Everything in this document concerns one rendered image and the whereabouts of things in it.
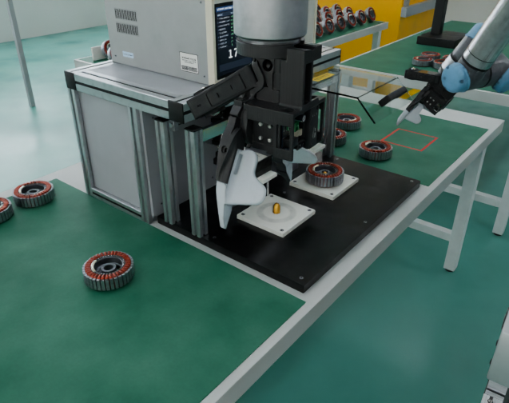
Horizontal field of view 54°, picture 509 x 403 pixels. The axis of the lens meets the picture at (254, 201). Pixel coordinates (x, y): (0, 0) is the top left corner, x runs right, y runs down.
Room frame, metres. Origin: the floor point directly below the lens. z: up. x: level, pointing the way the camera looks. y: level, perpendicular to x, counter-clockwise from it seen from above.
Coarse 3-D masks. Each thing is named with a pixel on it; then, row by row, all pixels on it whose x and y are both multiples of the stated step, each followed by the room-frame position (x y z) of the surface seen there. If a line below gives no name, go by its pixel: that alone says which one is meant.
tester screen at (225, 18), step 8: (216, 8) 1.17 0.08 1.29; (224, 8) 1.19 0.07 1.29; (232, 8) 1.21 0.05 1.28; (224, 16) 1.19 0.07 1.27; (232, 16) 1.21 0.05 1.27; (224, 24) 1.19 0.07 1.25; (232, 24) 1.21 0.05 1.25; (224, 32) 1.19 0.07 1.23; (232, 32) 1.21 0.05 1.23; (224, 40) 1.19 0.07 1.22; (232, 40) 1.21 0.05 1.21; (224, 48) 1.19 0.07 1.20; (224, 56) 1.19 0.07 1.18; (240, 56) 1.23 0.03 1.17; (248, 64) 1.26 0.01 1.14; (224, 72) 1.19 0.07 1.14
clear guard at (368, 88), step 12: (324, 72) 1.48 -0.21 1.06; (336, 72) 1.48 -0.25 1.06; (348, 72) 1.48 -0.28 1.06; (360, 72) 1.48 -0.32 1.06; (312, 84) 1.36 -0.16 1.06; (324, 84) 1.36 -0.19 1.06; (336, 84) 1.36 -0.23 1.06; (348, 84) 1.36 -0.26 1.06; (360, 84) 1.36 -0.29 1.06; (372, 84) 1.36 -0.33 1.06; (384, 84) 1.36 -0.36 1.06; (396, 84) 1.40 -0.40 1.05; (348, 96) 1.26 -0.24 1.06; (360, 96) 1.25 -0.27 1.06; (372, 96) 1.28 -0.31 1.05; (384, 96) 1.32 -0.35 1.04; (408, 96) 1.39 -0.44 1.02; (372, 108) 1.24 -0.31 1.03; (384, 108) 1.28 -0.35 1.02; (396, 108) 1.31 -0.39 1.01; (372, 120) 1.21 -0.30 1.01
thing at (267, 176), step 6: (258, 156) 1.20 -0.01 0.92; (264, 156) 1.20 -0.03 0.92; (216, 162) 1.23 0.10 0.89; (258, 162) 1.16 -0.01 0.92; (264, 162) 1.18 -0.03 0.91; (270, 162) 1.19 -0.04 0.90; (258, 168) 1.15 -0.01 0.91; (264, 168) 1.17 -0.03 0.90; (270, 168) 1.19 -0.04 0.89; (258, 174) 1.15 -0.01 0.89; (264, 174) 1.17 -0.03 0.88; (270, 174) 1.17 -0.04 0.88; (276, 174) 1.18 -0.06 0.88; (264, 180) 1.14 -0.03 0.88
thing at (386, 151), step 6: (360, 144) 1.60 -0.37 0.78; (366, 144) 1.59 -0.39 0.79; (372, 144) 1.62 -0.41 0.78; (378, 144) 1.61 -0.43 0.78; (384, 144) 1.60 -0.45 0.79; (360, 150) 1.57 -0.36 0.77; (366, 150) 1.55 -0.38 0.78; (372, 150) 1.54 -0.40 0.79; (378, 150) 1.54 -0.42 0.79; (384, 150) 1.54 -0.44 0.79; (390, 150) 1.55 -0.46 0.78; (366, 156) 1.55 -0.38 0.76; (372, 156) 1.53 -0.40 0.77; (378, 156) 1.53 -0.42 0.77; (384, 156) 1.53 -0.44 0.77; (390, 156) 1.55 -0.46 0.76
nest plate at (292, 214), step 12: (264, 204) 1.19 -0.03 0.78; (288, 204) 1.19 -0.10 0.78; (240, 216) 1.12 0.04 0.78; (252, 216) 1.12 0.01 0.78; (264, 216) 1.12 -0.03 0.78; (276, 216) 1.12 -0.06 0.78; (288, 216) 1.12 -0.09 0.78; (300, 216) 1.12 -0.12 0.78; (264, 228) 1.07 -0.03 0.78; (276, 228) 1.06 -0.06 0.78; (288, 228) 1.06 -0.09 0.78
